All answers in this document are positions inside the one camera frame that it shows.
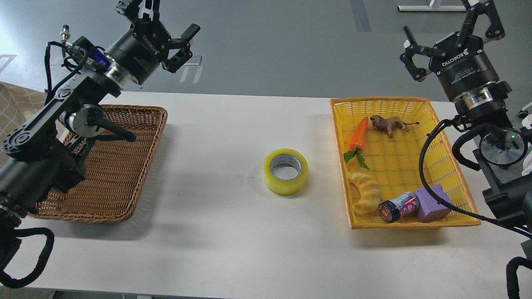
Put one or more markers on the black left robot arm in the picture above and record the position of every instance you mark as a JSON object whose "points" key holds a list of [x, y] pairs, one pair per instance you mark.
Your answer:
{"points": [[48, 151]]}

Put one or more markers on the purple foam block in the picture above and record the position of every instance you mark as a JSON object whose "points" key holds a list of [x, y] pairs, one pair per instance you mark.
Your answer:
{"points": [[430, 209]]}

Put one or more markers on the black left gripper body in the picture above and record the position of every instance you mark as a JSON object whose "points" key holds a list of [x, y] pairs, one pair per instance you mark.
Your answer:
{"points": [[140, 50]]}

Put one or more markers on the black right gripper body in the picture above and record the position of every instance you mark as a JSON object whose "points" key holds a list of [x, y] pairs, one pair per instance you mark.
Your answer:
{"points": [[462, 69]]}

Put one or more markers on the yellow plastic basket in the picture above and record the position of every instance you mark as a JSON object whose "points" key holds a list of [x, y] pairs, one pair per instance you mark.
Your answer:
{"points": [[391, 161]]}

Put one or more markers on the beige checkered cloth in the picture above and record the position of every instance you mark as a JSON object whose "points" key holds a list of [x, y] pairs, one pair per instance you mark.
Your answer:
{"points": [[17, 105]]}

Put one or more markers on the small drink can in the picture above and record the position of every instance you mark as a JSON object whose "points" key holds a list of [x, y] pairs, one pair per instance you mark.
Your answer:
{"points": [[397, 208]]}

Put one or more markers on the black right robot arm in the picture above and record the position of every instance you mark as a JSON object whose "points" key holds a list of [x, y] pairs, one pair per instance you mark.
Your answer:
{"points": [[488, 137]]}

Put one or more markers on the yellow tape roll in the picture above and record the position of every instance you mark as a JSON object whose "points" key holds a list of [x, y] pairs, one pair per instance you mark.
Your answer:
{"points": [[285, 171]]}

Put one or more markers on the orange toy carrot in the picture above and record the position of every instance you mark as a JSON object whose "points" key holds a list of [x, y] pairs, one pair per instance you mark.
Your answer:
{"points": [[356, 144]]}

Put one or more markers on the brown wicker basket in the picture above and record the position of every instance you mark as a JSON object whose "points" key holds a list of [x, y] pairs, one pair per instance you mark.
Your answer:
{"points": [[115, 171]]}

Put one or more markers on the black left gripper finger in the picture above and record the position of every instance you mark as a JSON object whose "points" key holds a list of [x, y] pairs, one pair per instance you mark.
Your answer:
{"points": [[183, 45], [143, 15]]}

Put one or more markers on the white stand base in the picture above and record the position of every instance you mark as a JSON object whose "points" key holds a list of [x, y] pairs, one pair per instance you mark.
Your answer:
{"points": [[431, 6]]}

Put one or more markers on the yellow toy croissant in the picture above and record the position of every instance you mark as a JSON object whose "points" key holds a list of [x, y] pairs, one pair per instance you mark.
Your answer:
{"points": [[369, 190]]}

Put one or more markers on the brown toy lion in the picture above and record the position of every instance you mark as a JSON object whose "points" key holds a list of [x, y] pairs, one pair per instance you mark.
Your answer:
{"points": [[390, 124]]}

